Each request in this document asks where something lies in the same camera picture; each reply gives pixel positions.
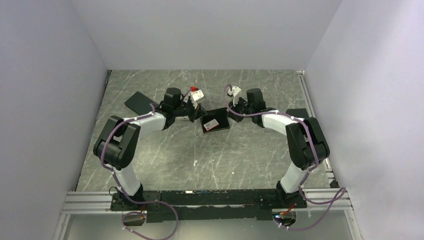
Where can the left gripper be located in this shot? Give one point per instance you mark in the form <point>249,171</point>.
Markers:
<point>196,113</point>

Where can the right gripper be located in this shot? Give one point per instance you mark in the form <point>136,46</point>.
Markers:
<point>234,117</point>

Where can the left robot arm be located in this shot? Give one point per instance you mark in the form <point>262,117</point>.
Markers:
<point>117,143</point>

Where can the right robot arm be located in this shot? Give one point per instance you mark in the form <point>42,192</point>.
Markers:
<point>307,145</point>

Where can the red white small box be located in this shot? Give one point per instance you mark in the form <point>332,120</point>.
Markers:
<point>210,124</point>

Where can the black flat box left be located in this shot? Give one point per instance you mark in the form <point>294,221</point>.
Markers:
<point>139,103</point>

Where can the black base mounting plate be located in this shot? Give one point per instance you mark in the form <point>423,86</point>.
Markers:
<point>168,205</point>

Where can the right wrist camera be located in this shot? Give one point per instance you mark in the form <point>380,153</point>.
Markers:
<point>235,93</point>

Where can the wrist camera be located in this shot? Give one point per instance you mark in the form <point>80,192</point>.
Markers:
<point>196,96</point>
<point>235,93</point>

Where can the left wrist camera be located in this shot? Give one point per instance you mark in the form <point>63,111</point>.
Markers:
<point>196,96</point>

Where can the black switch box right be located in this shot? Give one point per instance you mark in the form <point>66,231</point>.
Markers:
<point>298,112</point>

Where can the aluminium frame rail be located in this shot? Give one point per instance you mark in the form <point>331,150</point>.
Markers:
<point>98,203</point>

